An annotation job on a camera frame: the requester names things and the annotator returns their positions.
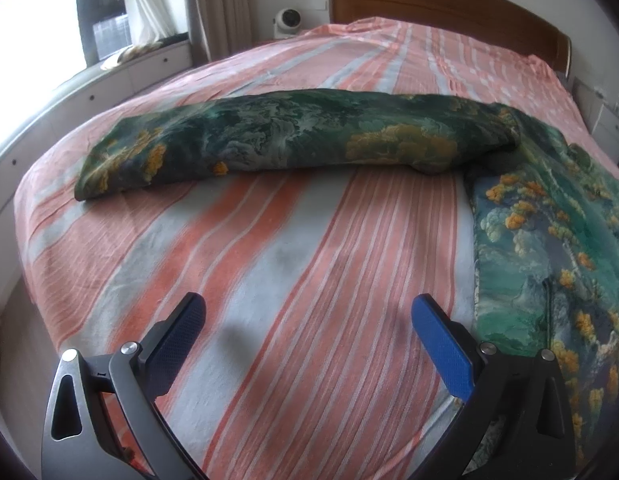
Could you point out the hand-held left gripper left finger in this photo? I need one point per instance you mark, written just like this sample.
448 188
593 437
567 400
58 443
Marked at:
182 327

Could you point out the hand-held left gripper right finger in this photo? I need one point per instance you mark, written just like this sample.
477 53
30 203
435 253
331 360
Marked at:
442 342

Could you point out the green printed garment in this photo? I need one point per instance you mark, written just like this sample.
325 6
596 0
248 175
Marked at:
369 135

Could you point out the pink striped bed sheet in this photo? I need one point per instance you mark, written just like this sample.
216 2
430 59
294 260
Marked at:
269 280

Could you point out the white bedside cabinet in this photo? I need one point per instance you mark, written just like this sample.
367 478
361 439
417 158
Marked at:
602 112

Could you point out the white round fan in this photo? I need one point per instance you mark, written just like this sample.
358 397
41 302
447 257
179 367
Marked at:
288 20

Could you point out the beige curtain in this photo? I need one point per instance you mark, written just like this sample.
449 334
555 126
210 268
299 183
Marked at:
217 2

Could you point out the wooden headboard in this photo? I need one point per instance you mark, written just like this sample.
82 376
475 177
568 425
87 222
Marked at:
454 7

